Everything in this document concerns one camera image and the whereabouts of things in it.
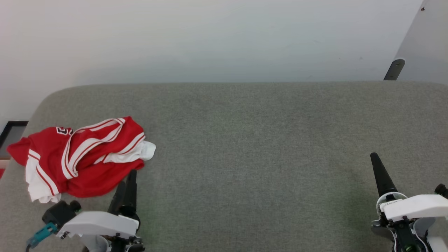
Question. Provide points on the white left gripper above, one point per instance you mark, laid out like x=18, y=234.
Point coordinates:
x=101, y=224

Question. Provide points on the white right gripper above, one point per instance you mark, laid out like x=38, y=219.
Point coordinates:
x=413, y=206

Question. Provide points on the red Bulls 23 jersey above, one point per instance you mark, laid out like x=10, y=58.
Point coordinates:
x=87, y=164

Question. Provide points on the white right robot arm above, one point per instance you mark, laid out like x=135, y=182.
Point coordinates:
x=438, y=245

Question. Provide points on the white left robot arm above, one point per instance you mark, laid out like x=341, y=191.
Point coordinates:
x=94, y=244

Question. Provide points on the black slanted metal leg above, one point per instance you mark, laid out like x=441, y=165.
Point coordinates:
x=394, y=69

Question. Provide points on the red floor item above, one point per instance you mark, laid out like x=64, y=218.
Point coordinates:
x=1, y=172

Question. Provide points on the black framed floor panel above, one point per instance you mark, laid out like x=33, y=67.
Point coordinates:
x=7, y=131

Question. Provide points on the grey slanted panel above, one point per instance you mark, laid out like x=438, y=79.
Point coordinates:
x=425, y=42

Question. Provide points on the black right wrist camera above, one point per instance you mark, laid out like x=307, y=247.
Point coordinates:
x=441, y=190

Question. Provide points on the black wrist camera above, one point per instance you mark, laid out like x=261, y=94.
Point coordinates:
x=441, y=190
x=60, y=212

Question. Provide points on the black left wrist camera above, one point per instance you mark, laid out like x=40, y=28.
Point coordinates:
x=60, y=212

